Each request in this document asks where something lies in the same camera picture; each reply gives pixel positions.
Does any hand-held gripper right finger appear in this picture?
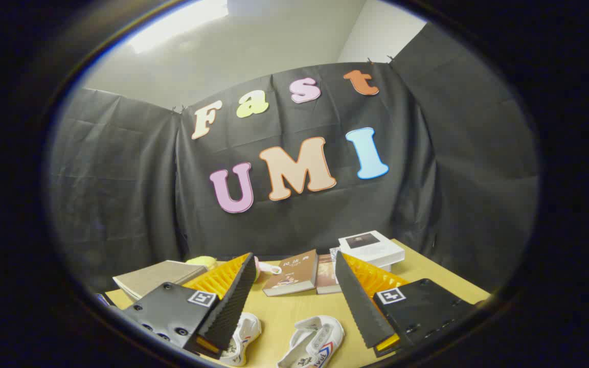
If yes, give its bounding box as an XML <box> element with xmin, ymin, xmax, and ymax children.
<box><xmin>334</xmin><ymin>250</ymin><xmax>477</xmax><ymax>358</ymax></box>

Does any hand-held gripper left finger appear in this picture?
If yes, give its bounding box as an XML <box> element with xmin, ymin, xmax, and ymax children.
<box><xmin>121</xmin><ymin>251</ymin><xmax>258</xmax><ymax>359</ymax></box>

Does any beige fabric storage box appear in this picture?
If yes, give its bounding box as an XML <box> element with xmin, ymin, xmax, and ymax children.
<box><xmin>112</xmin><ymin>260</ymin><xmax>208</xmax><ymax>302</ymax></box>

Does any white canvas shoe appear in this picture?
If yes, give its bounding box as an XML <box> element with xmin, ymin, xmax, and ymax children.
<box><xmin>276</xmin><ymin>315</ymin><xmax>346</xmax><ymax>368</ymax></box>
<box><xmin>219</xmin><ymin>312</ymin><xmax>262</xmax><ymax>367</ymax></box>

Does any white book with dark photo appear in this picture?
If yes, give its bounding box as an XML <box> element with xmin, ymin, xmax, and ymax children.
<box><xmin>338</xmin><ymin>230</ymin><xmax>406</xmax><ymax>268</ymax></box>

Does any green pink plush toy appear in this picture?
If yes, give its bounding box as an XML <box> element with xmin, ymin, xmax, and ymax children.
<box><xmin>254</xmin><ymin>257</ymin><xmax>283</xmax><ymax>283</ymax></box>

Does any brown book under white books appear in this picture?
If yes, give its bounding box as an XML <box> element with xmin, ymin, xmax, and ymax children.
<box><xmin>316</xmin><ymin>254</ymin><xmax>342</xmax><ymax>295</ymax></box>

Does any white patterned cover book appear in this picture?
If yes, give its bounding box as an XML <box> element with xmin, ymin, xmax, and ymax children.
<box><xmin>329</xmin><ymin>246</ymin><xmax>392</xmax><ymax>273</ymax></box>

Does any brown cover book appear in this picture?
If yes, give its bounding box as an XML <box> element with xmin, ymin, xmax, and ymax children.
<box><xmin>262</xmin><ymin>249</ymin><xmax>319</xmax><ymax>297</ymax></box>

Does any black backdrop cloth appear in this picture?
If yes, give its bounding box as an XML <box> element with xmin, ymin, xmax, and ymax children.
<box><xmin>49</xmin><ymin>23</ymin><xmax>539</xmax><ymax>294</ymax></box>

